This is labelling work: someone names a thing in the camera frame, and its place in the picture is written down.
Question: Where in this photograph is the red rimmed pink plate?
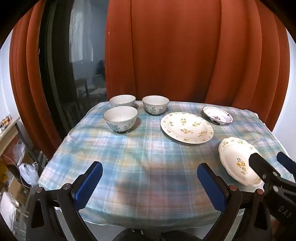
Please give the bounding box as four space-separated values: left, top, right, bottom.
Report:
203 106 234 126

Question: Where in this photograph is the orange plastic bag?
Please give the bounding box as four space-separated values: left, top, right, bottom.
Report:
4 136 26 163

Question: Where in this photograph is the cardboard box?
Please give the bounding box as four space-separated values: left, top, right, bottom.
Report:
7 178 30 207

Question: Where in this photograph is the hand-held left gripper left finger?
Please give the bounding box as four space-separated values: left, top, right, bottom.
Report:
26 161 103 241

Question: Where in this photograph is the large yellow floral plate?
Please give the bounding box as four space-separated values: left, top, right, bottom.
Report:
160 112 214 144

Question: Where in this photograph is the plaid tablecloth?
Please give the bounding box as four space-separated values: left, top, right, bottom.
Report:
38 100 296 227

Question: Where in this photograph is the floral bowl with base label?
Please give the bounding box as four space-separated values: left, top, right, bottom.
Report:
103 106 139 134

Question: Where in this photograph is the wooden shelf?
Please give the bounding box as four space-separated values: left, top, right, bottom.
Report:
0 116 23 160

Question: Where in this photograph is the orange curtain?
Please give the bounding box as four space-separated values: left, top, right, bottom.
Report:
9 2 63 161
105 0 291 131

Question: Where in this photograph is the row of small bottles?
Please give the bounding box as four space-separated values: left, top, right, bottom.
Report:
0 115 12 127

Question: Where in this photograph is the large white bag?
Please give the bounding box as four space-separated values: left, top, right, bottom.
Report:
0 192 20 232

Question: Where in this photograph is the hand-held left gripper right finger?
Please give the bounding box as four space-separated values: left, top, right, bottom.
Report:
197 163 272 241

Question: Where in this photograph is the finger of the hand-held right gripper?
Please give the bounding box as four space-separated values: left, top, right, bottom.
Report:
249 152 282 186
277 151 296 180

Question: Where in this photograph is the scalloped yellow flower plate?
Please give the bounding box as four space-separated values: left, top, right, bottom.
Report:
218 137 264 187

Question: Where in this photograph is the dark glass window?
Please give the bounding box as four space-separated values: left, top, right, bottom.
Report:
38 0 110 139

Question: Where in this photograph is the white blue floral bowl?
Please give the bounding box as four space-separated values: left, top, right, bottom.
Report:
109 95 136 109
142 95 170 116

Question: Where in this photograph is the yellow packet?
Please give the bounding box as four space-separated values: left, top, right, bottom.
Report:
0 162 12 184

